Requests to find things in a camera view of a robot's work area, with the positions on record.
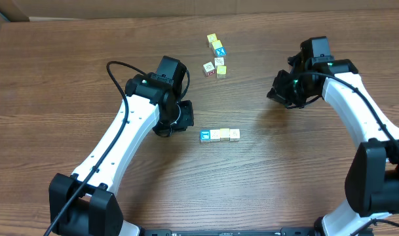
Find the blue L block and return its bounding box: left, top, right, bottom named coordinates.
left=200, top=130, right=211, bottom=143

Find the yellow block lower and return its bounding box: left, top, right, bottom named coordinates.
left=216, top=65, right=227, bottom=79

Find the blue X block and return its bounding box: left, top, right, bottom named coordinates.
left=214, top=47, right=227, bottom=57

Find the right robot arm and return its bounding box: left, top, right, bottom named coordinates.
left=267, top=36, right=399, bottom=235

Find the yellow block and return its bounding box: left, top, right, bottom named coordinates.
left=211, top=40, right=223, bottom=52
left=216, top=65, right=227, bottom=79
left=206, top=33, right=218, bottom=47

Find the white block blue side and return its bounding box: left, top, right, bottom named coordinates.
left=229, top=129, right=240, bottom=142

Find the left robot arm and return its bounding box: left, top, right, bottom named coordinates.
left=45, top=56, right=194, bottom=236

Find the white block red side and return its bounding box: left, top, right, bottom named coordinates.
left=203, top=62, right=216, bottom=77

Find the red I block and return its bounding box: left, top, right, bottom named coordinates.
left=210, top=129, right=221, bottom=142

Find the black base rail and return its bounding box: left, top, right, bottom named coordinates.
left=140, top=227, right=324, bottom=236

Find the yellow block far top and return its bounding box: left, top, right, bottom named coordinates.
left=206, top=33, right=218, bottom=47

